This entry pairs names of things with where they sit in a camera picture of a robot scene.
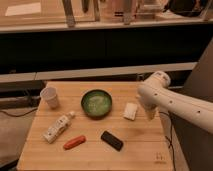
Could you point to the orange carrot toy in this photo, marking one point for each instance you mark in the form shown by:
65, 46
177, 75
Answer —
74, 142

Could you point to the green ceramic bowl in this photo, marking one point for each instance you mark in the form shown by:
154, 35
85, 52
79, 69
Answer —
96, 103

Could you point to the white paper sheet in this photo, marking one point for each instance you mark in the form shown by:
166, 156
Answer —
23, 9

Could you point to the black rectangular block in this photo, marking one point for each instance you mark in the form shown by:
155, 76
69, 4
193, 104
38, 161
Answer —
112, 140

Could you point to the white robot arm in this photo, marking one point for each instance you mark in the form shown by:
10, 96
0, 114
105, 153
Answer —
154, 92

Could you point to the white sponge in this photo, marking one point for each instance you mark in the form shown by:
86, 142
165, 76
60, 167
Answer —
130, 111

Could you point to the white paper cup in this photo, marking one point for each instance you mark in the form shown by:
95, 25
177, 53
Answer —
49, 95

